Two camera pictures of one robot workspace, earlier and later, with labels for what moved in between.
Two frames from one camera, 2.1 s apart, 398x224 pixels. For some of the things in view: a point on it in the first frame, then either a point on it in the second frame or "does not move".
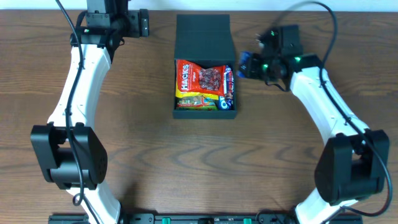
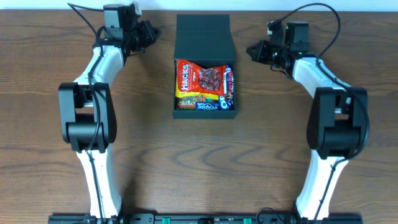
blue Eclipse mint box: x=244 y=57 to x=207 y=106
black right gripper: x=252 y=66 to x=263 y=51
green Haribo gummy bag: x=199 y=102 does not move
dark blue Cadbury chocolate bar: x=229 y=87 does not move
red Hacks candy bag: x=191 y=78 does not move
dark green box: x=205 y=40 does not move
